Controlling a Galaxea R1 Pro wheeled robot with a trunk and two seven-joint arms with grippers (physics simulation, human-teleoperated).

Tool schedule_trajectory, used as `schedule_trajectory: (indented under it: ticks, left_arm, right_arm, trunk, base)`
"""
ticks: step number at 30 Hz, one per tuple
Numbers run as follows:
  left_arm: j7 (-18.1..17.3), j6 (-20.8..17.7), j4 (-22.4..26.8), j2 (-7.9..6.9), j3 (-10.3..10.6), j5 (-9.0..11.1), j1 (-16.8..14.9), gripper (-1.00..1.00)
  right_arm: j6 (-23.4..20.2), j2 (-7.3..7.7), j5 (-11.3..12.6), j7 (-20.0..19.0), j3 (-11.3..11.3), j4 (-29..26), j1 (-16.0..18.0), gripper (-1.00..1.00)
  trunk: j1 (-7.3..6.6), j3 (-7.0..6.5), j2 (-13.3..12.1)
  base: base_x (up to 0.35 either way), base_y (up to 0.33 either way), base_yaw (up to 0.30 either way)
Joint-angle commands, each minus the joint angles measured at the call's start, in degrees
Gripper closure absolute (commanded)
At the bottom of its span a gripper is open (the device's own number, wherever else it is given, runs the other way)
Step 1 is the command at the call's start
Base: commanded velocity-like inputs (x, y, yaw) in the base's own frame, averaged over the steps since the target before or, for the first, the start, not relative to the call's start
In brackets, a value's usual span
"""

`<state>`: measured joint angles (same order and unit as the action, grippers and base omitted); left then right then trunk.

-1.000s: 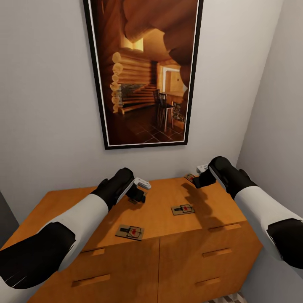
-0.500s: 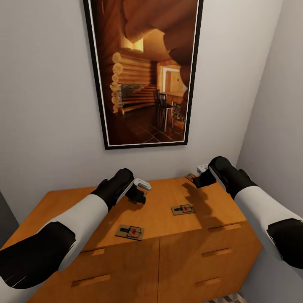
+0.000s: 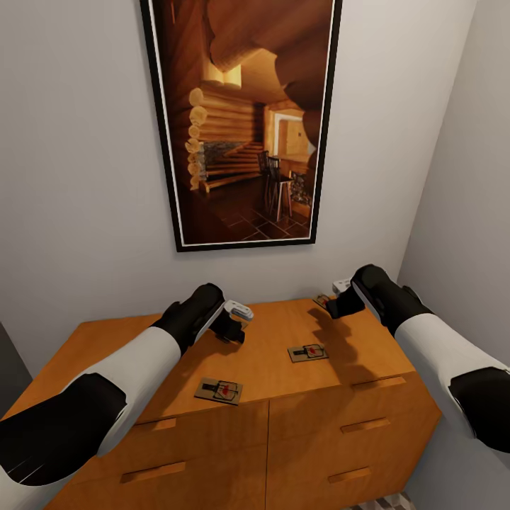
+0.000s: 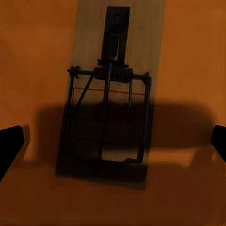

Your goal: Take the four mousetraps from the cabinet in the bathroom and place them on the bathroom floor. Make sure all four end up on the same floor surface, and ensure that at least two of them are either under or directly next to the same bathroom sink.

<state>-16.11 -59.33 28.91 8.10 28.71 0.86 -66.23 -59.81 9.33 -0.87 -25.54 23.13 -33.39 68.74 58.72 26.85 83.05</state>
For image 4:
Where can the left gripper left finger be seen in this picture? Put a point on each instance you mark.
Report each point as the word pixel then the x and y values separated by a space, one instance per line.
pixel 11 141

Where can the mousetrap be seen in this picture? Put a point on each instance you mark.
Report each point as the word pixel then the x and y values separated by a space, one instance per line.
pixel 110 96

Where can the cabinet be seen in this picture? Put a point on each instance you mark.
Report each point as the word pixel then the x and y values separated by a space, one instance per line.
pixel 186 176

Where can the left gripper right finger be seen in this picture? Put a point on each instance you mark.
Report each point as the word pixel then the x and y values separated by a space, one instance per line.
pixel 218 139

